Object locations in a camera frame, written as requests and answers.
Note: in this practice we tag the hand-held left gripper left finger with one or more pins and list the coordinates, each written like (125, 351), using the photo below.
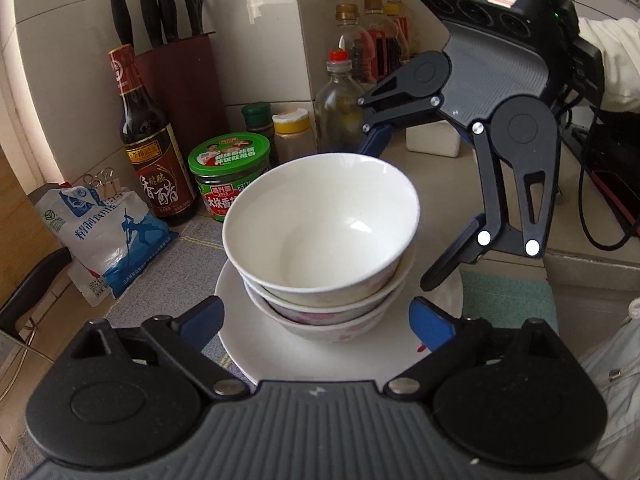
(202, 322)

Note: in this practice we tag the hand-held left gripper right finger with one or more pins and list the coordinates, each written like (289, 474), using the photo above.
(431, 324)

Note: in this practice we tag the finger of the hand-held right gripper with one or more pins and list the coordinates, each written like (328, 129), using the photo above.
(395, 102)
(492, 200)

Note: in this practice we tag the white plate with fruit print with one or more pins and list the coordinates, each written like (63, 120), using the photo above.
(260, 352)

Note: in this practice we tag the white ceramic bowl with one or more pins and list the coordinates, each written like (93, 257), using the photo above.
(325, 331)
(320, 220)
(300, 303)

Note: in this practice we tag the small white box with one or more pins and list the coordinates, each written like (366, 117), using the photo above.
(432, 142)

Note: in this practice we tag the glass bottle with red cap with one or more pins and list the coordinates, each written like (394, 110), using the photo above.
(337, 105)

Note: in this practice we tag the grey and teal towel mat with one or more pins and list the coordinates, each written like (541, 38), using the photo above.
(190, 260)

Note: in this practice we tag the plastic bottle with red label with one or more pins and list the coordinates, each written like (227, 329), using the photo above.
(380, 35)

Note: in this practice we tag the yellow oil bottle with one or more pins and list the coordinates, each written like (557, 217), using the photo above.
(400, 20)

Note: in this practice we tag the yellow-lidded spice jar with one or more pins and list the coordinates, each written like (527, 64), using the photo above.
(292, 135)

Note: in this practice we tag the white and blue salt bag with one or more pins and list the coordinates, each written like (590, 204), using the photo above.
(105, 245)

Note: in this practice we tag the black appliance with red edge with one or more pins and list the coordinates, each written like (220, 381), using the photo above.
(615, 160)

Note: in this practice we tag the green-lidded spice jar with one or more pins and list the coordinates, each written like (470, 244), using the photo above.
(256, 125)

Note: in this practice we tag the green-lidded sauce jar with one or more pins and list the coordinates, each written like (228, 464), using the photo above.
(225, 180)

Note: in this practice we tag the dark vinegar bottle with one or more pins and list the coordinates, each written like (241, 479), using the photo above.
(150, 160)

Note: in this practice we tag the metal binder clips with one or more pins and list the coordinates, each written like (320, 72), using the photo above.
(102, 182)

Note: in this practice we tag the person's white clothing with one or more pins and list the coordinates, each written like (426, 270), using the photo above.
(617, 390)

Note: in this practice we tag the bamboo cutting board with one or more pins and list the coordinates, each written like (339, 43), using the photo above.
(25, 210)

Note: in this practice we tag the dark red knife block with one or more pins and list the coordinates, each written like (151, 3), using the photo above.
(185, 90)

